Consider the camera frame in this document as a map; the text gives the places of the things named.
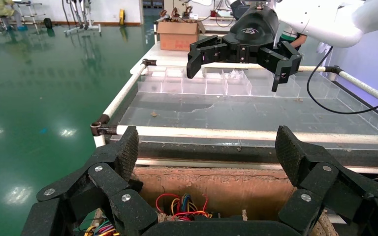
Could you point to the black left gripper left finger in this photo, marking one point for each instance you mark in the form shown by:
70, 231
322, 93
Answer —
78, 208

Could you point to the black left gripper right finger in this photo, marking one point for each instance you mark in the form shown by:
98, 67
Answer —
339, 195

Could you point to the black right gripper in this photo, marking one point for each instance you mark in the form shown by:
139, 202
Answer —
252, 32

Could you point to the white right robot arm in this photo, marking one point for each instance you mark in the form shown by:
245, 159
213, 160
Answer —
326, 22

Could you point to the person in striped shirt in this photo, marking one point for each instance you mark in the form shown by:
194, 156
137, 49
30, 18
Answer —
295, 37

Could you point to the clear acrylic divider tray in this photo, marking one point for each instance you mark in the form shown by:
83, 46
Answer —
192, 86

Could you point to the closed brown cardboard box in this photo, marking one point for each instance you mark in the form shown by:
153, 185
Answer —
177, 37

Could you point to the brown compartment cardboard box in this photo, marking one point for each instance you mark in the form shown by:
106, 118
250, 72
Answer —
234, 192

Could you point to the dry leaf fragment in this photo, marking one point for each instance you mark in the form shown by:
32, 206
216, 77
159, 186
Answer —
153, 114

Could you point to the yellow floor sign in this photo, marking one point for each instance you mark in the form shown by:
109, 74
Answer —
122, 17

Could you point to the white wheeled equipment stand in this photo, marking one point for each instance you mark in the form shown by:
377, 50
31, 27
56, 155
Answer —
84, 19

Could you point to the small black wheel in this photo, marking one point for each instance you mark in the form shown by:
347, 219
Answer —
48, 23

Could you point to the metal step ladder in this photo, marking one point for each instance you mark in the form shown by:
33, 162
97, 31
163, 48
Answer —
29, 13

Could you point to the seated person in yellow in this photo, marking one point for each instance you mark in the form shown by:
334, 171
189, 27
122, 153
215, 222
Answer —
0, 9

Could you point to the short white frame tube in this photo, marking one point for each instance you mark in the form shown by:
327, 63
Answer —
123, 89

